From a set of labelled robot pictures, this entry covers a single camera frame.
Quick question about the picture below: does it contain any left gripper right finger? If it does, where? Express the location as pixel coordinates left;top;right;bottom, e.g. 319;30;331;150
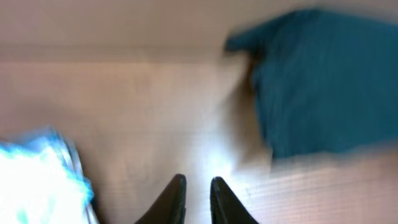
210;177;258;224

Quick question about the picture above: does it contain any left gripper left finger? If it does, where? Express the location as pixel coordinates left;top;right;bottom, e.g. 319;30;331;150
136;174;187;224

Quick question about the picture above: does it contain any dark navy t-shirt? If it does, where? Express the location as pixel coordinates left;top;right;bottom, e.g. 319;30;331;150
224;8;397;159

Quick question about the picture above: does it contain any light blue folded t-shirt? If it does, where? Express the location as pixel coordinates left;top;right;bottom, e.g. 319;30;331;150
1;127;98;224

